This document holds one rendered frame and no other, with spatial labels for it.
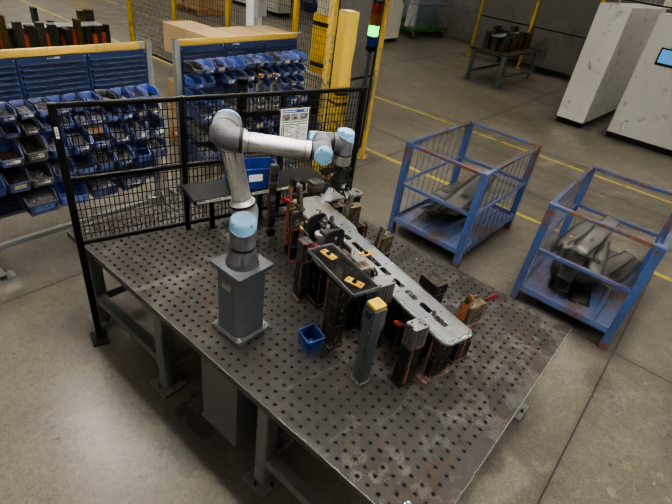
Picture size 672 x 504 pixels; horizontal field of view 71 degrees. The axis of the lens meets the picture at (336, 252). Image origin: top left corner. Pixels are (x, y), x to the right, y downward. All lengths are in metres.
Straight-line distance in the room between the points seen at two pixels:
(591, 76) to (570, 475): 7.71
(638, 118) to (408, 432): 8.34
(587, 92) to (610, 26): 1.07
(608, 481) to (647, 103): 7.39
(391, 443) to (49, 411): 1.95
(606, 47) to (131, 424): 8.96
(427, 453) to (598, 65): 8.48
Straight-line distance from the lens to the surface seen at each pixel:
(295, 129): 3.18
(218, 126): 1.91
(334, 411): 2.13
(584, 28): 14.03
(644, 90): 9.76
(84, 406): 3.15
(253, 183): 2.95
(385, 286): 2.14
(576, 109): 9.98
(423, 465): 2.07
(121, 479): 2.83
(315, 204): 2.91
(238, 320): 2.27
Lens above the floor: 2.38
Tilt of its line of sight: 34 degrees down
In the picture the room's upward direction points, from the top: 9 degrees clockwise
